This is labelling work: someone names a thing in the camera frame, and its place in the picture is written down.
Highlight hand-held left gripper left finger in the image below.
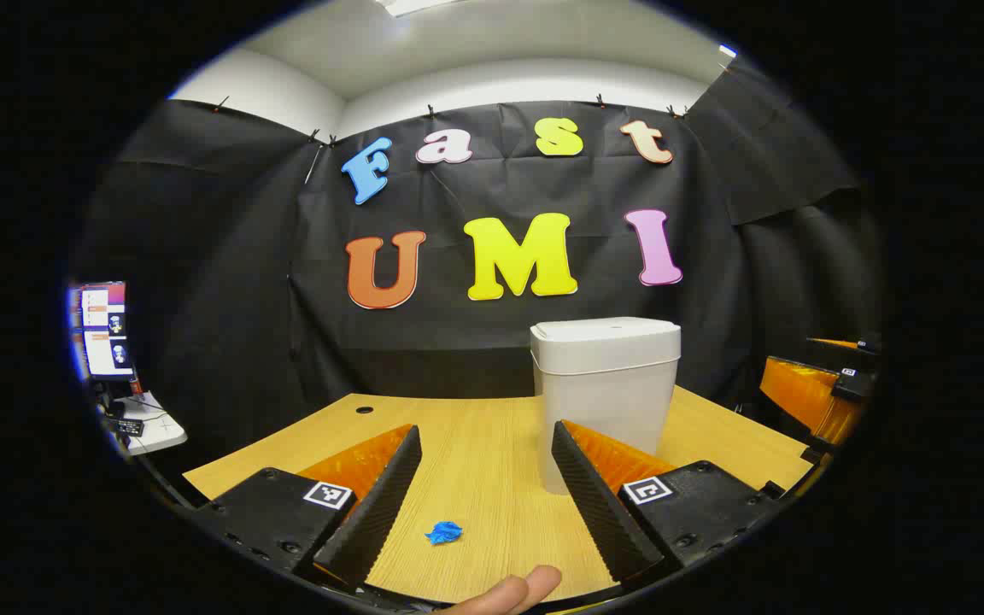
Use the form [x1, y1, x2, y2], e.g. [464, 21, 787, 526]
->
[189, 423, 423, 590]

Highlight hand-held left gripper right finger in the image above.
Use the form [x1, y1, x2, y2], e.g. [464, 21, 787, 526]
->
[550, 419, 788, 586]

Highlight white desktop garbage bin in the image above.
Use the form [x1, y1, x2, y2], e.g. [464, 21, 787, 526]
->
[530, 317, 682, 495]

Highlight wooden desktop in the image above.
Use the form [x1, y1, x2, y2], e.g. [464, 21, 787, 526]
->
[183, 386, 813, 606]

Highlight black backdrop cloth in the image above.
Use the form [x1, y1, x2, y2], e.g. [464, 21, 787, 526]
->
[73, 56, 886, 462]

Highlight white side table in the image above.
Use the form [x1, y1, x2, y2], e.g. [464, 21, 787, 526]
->
[99, 391, 189, 456]

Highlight computer monitor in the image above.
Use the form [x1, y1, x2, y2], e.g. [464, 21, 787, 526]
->
[69, 282, 135, 382]

